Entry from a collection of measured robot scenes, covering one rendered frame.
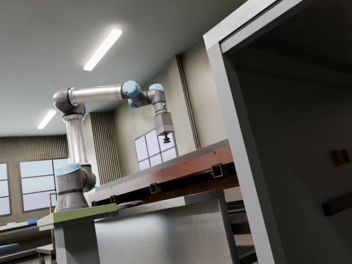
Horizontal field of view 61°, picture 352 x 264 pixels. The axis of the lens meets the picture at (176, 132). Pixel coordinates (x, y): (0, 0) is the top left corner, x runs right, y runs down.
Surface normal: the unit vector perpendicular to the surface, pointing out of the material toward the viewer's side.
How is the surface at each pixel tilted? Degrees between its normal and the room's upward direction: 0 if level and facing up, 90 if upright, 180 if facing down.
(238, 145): 90
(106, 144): 90
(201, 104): 90
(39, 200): 90
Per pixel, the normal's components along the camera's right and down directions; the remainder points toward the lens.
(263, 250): -0.77, 0.01
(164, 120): 0.52, -0.31
